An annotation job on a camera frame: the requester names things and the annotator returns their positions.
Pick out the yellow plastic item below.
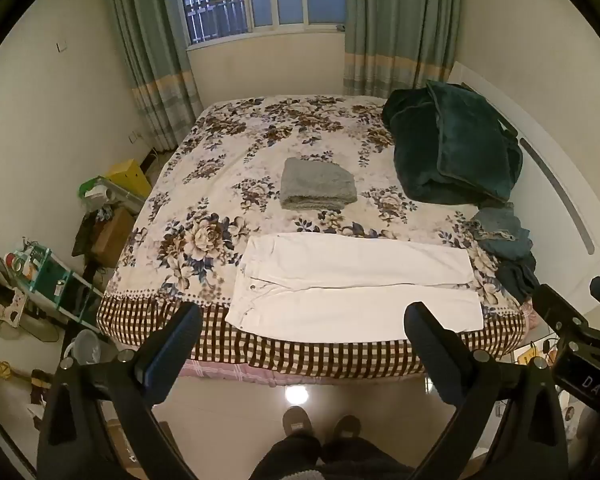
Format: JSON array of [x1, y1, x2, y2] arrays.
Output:
[[517, 342, 551, 370]]

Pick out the person's shoe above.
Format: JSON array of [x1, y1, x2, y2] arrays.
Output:
[[282, 406, 311, 441], [332, 415, 362, 443]]

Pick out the blue jeans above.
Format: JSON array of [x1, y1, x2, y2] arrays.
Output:
[[469, 205, 533, 261]]

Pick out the green plastic bag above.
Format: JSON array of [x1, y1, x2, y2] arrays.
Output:
[[77, 176, 112, 202]]

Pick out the green shelf rack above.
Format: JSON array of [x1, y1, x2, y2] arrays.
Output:
[[5, 240, 103, 328]]

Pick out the brown cardboard box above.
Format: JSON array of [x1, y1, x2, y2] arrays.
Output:
[[90, 208, 136, 268]]

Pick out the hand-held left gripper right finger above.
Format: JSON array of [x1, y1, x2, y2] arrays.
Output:
[[404, 301, 570, 480]]

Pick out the white pants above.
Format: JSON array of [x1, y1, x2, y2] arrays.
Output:
[[225, 232, 483, 342]]

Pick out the person's dark trousers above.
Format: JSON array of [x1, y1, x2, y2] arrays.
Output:
[[250, 432, 416, 480]]

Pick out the white plastic container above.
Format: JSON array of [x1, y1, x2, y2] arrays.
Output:
[[62, 329, 103, 366]]

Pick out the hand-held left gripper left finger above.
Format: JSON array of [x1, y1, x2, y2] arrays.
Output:
[[36, 301, 203, 480]]

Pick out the grey folded garment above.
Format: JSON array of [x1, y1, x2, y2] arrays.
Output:
[[280, 157, 357, 212]]

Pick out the yellow box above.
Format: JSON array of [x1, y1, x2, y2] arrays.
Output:
[[103, 159, 153, 198]]

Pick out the dark green plush blanket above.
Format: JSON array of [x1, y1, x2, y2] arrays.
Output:
[[381, 80, 524, 207]]

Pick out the white plastic tube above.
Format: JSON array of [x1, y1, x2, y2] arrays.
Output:
[[87, 185, 146, 211]]

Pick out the person's left shoe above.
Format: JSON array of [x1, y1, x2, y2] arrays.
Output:
[[282, 406, 311, 441]]

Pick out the dark cloth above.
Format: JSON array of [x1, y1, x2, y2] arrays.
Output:
[[495, 252, 541, 306]]

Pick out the person's right shoe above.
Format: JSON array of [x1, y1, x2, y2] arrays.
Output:
[[332, 415, 362, 443]]

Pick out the green striped curtain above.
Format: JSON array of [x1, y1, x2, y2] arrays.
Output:
[[102, 0, 204, 153], [342, 0, 463, 98]]

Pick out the white headboard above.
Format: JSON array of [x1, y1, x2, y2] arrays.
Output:
[[447, 61, 600, 321]]

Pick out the bed with floral sheet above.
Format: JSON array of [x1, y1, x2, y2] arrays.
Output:
[[96, 94, 531, 381]]

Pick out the flat cardboard box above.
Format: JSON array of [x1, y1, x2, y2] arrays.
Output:
[[105, 417, 173, 478]]

